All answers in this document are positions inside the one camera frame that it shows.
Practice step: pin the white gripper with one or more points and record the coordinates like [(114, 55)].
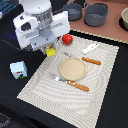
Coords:
[(34, 32)]

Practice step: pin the red toy tomato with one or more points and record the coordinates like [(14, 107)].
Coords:
[(67, 39)]

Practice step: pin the blue milk carton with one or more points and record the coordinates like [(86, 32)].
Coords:
[(18, 70)]

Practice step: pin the yellow butter box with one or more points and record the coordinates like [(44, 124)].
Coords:
[(50, 52)]

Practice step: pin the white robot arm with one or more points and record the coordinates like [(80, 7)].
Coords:
[(38, 8)]

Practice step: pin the small grey pot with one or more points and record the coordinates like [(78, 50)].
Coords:
[(74, 11)]

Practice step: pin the round wooden plate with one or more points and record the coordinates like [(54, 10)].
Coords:
[(72, 68)]

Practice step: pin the large grey pot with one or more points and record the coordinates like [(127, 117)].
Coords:
[(95, 15)]

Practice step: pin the pink brown mat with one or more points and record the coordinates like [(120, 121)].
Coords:
[(110, 29)]

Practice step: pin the beige woven placemat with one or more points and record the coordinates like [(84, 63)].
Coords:
[(63, 105)]

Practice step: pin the beige bowl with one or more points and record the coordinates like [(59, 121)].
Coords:
[(124, 16)]

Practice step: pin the wooden handled fork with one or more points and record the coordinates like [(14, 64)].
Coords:
[(72, 83)]

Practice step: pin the wooden handled knife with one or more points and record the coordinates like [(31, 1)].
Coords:
[(83, 58)]

